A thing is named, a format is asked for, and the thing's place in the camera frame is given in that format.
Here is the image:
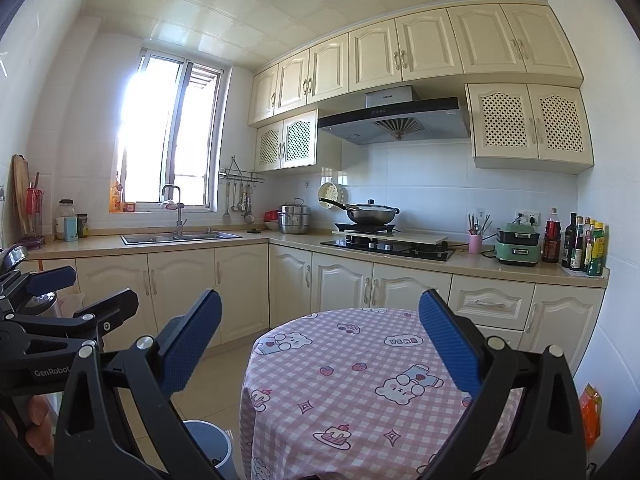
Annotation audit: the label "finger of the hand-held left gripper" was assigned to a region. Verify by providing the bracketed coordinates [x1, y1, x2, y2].
[0, 266, 77, 313]
[0, 287, 140, 356]

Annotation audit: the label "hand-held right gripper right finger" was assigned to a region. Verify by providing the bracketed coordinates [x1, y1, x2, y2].
[419, 288, 587, 480]

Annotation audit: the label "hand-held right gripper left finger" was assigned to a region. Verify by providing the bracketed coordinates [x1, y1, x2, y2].
[54, 288, 236, 480]

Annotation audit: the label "blue trash bin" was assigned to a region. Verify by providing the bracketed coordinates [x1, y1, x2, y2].
[182, 420, 236, 480]

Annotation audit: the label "person's left hand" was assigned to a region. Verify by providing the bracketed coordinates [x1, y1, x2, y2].
[24, 394, 55, 450]

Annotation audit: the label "hanging translucent plastic bag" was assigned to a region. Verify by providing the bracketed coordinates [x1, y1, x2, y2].
[59, 290, 83, 318]

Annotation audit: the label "purple rack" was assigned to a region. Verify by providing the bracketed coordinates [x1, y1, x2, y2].
[17, 232, 48, 252]

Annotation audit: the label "clear jar white lid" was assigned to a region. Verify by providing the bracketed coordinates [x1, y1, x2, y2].
[55, 199, 77, 241]

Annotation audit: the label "steel sink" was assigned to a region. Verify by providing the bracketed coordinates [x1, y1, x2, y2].
[120, 230, 243, 247]

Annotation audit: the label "wooden cutting board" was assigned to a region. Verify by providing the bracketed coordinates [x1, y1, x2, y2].
[12, 154, 32, 236]

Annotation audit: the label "round table pink checked cloth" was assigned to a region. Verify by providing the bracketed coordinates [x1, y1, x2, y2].
[239, 307, 523, 480]

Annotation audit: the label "black gas stove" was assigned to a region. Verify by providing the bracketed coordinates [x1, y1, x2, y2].
[320, 237, 455, 262]

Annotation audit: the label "steel faucet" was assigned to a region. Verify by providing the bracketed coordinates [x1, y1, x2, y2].
[160, 185, 188, 237]

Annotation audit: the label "green electric cooker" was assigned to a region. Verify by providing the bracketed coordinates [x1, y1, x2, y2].
[495, 222, 542, 267]

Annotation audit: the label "utensils in holder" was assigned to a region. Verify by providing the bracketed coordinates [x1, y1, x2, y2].
[467, 212, 493, 236]

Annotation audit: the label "cream lower kitchen cabinets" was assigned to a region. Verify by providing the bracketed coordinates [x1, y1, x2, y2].
[20, 242, 608, 376]

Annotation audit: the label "red label bottle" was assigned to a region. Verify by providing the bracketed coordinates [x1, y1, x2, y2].
[542, 207, 562, 263]

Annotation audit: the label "wok with lid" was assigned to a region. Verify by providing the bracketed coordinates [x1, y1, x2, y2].
[319, 197, 401, 226]

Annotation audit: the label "orange packet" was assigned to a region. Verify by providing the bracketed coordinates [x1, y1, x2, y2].
[580, 384, 603, 448]

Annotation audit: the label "steel steamer pot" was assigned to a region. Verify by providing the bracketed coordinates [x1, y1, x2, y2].
[277, 198, 313, 235]

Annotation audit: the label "metal utensil rack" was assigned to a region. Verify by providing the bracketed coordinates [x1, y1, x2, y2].
[218, 156, 266, 184]

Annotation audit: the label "green bottle yellow cap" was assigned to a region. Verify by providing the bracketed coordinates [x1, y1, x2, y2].
[587, 221, 606, 277]

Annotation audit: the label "kitchen window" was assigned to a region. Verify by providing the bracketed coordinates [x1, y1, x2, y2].
[112, 47, 223, 213]

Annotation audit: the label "cream hanging colander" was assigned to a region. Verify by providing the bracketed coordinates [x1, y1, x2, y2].
[318, 181, 347, 211]

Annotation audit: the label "small lattice door cabinet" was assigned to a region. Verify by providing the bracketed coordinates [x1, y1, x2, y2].
[255, 109, 319, 173]

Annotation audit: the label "black range hood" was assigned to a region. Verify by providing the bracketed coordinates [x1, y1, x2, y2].
[317, 85, 472, 146]

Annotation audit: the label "wide lattice door cabinet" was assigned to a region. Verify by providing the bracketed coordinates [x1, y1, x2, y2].
[465, 82, 595, 176]

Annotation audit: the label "cream upper wall cabinets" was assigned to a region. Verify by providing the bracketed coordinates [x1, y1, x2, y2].
[248, 2, 585, 128]

